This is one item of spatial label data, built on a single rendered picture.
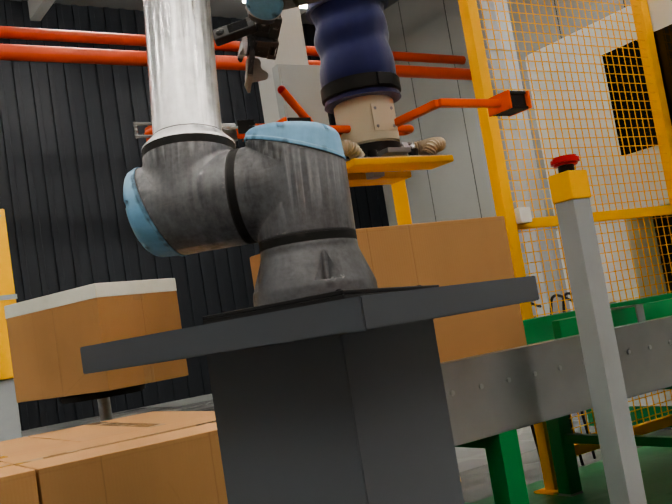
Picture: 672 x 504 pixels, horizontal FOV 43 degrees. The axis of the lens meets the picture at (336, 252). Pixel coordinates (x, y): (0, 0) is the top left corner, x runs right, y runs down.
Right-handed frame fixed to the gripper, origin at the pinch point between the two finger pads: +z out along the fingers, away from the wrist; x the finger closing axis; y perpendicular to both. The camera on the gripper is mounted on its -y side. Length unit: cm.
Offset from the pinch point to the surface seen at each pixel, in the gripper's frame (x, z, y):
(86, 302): 28, 122, -35
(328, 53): 1.8, -8.8, 23.2
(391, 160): -30.6, 1.8, 35.8
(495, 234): -44, 15, 67
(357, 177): -19.6, 17.1, 33.3
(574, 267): -72, -1, 71
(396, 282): -60, 17, 33
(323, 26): 7.4, -13.7, 21.8
